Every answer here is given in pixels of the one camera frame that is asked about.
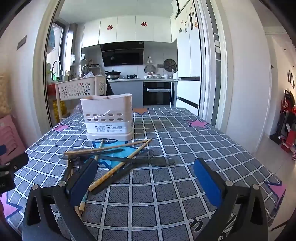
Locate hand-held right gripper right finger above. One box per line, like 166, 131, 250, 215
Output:
193, 158, 270, 241

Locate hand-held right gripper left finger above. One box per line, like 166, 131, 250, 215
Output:
23, 159, 99, 241

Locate wooden chopstick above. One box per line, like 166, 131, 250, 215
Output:
64, 138, 149, 156
88, 138, 153, 192

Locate metal spoons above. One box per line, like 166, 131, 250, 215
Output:
96, 155, 175, 167

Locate beige plastic utensil holder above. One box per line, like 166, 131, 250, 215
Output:
80, 93, 134, 141

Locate pink plastic stool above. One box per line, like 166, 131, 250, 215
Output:
0, 115, 26, 163

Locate grey checked star tablecloth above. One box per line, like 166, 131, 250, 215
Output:
0, 107, 287, 241

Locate yellow packaging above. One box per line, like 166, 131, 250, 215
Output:
53, 100, 62, 123

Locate beige plastic basket cart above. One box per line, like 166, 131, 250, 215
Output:
55, 76, 108, 126

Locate black hanging cloth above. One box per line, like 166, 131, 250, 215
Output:
106, 79, 115, 96

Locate red and black clutter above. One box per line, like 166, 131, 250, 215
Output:
269, 89, 296, 160

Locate grey kitchen counter cabinet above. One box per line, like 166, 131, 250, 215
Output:
108, 80, 144, 108

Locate curved kitchen faucet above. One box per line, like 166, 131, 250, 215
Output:
52, 60, 64, 77

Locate black built-in oven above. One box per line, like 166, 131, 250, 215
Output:
143, 81, 173, 107

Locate black wok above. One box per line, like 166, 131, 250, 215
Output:
105, 70, 122, 79

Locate white refrigerator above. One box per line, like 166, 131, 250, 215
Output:
176, 0, 202, 116

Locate black range hood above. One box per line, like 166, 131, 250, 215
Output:
100, 41, 145, 66

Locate white upper kitchen cabinets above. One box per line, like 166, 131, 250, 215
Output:
82, 15, 173, 48

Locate group of fridge magnets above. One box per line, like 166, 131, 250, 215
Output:
178, 11, 199, 34

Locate grey wall switch panel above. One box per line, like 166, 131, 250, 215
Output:
17, 35, 28, 50

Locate dark round wall trivet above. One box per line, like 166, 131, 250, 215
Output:
163, 59, 178, 71

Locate black wall decor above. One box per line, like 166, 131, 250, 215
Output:
287, 70, 295, 90

